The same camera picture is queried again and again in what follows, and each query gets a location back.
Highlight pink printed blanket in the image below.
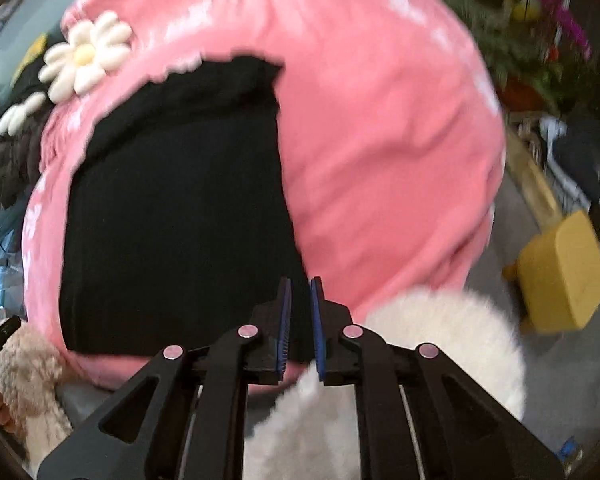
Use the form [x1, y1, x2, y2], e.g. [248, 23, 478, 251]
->
[22, 0, 506, 393]

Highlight cream fluffy coat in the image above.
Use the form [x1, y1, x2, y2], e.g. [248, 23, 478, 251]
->
[242, 287, 526, 480]

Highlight black garment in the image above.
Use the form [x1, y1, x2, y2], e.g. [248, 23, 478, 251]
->
[58, 55, 316, 363]

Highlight large daisy flower pillow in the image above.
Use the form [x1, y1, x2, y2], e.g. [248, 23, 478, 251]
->
[38, 11, 132, 103]

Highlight dark blue rack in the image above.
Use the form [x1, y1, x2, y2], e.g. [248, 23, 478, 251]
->
[540, 115, 600, 216]

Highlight purple orchid flowers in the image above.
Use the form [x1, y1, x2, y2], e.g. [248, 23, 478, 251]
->
[527, 0, 593, 61]

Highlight yellow stool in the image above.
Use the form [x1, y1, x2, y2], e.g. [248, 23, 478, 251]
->
[502, 210, 600, 333]

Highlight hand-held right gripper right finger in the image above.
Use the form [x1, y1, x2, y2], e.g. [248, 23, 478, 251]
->
[310, 276, 566, 480]

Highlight wooden plank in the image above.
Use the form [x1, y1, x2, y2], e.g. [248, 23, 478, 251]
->
[505, 130, 563, 228]

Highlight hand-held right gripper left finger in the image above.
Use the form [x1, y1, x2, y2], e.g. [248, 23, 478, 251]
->
[36, 276, 293, 480]

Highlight dark brown puffer jacket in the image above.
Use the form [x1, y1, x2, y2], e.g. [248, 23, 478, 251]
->
[0, 130, 46, 208]

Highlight green potted plant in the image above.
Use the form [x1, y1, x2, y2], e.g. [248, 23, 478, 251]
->
[445, 0, 571, 111]

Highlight small daisy flower pillow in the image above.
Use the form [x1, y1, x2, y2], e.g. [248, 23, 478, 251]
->
[0, 92, 48, 137]

